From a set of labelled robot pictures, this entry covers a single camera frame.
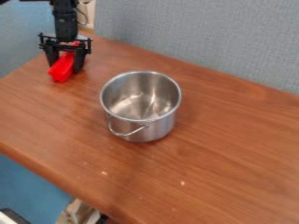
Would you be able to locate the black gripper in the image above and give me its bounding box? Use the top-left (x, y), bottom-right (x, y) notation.
top-left (39, 33), bottom-right (93, 73)

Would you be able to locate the red plastic block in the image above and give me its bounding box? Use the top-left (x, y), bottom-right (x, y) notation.
top-left (49, 52), bottom-right (75, 83)

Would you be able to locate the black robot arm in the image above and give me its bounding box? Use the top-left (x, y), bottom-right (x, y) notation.
top-left (39, 0), bottom-right (93, 73)

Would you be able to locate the stainless steel pot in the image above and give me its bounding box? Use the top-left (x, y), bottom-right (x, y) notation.
top-left (99, 71), bottom-right (183, 143)

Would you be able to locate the black and white device corner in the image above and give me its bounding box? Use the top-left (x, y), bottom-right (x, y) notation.
top-left (0, 208), bottom-right (31, 224)

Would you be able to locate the black cable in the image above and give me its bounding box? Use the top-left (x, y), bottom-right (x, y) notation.
top-left (77, 7), bottom-right (90, 27)

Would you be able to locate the light wooden frame under table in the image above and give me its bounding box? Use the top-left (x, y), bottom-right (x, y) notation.
top-left (55, 199), bottom-right (109, 224)

